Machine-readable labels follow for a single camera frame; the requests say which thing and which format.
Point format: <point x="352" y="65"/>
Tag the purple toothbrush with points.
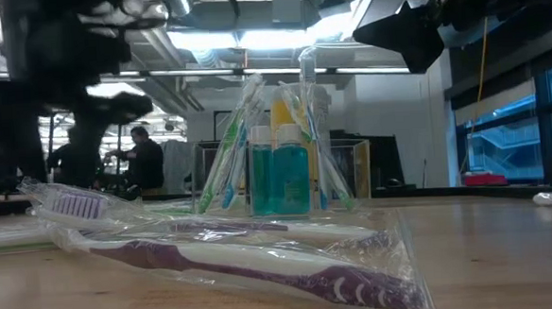
<point x="77" y="205"/>
<point x="358" y="287"/>

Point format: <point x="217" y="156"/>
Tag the red box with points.
<point x="485" y="180"/>

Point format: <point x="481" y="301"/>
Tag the green toothbrush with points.
<point x="228" y="138"/>
<point x="347" y="200"/>
<point x="10" y="238"/>

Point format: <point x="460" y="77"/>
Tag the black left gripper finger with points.
<point x="122" y="108"/>

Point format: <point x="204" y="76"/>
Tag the person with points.
<point x="61" y="161"/>
<point x="146" y="166"/>

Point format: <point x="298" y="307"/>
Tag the black box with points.
<point x="385" y="163"/>

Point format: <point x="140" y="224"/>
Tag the grey fabric cover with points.
<point x="177" y="166"/>

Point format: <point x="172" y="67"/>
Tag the silver ventilation duct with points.
<point x="176" y="1"/>

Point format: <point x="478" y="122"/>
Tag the black aluminium table frame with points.
<point x="448" y="192"/>

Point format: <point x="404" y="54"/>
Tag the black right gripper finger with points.
<point x="407" y="39"/>

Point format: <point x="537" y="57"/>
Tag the long ceiling light strip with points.
<point x="371" y="69"/>

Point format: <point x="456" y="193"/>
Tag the clear acrylic organizer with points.
<point x="363" y="169"/>

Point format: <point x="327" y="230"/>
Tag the teal mouthwash bottle white cap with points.
<point x="262" y="174"/>
<point x="291" y="172"/>

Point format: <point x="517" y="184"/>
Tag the yellow wipes canister white lid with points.
<point x="281" y="114"/>

